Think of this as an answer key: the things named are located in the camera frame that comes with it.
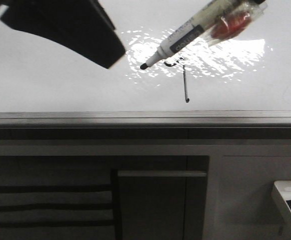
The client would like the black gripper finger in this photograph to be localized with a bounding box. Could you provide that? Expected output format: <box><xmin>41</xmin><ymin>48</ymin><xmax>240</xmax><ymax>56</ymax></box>
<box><xmin>0</xmin><ymin>0</ymin><xmax>126</xmax><ymax>69</ymax></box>

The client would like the white black-tipped whiteboard marker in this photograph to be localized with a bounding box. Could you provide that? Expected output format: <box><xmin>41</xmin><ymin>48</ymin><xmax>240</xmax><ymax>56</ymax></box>
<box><xmin>140</xmin><ymin>0</ymin><xmax>267</xmax><ymax>70</ymax></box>

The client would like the dark cabinet panel with handle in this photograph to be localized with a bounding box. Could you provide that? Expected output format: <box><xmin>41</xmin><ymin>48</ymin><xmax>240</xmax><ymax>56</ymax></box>
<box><xmin>118</xmin><ymin>170</ymin><xmax>207</xmax><ymax>240</ymax></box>

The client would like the grey striped slatted panel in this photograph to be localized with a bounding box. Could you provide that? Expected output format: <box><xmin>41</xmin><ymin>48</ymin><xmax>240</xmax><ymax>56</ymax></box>
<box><xmin>0</xmin><ymin>184</ymin><xmax>114</xmax><ymax>240</ymax></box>

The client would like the white whiteboard with aluminium frame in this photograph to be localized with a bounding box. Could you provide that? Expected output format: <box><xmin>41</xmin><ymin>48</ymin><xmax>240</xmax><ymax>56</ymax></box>
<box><xmin>0</xmin><ymin>0</ymin><xmax>291</xmax><ymax>128</ymax></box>

